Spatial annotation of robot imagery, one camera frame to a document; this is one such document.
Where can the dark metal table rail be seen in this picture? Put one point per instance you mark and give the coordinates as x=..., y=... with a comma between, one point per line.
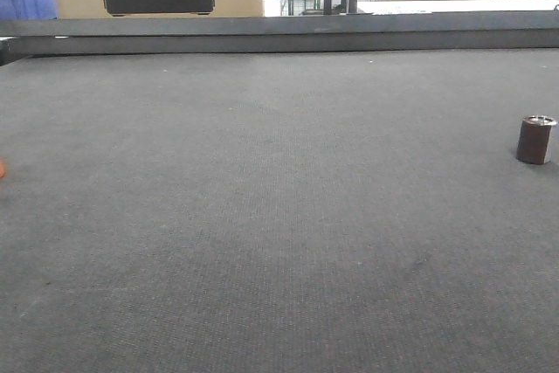
x=307, y=34

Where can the orange object at edge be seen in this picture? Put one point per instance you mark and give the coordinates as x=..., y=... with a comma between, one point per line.
x=2, y=169

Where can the white background table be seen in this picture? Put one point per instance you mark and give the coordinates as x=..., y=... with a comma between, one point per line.
x=441, y=6

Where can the brown cylindrical capacitor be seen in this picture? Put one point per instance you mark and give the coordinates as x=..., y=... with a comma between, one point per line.
x=534, y=138

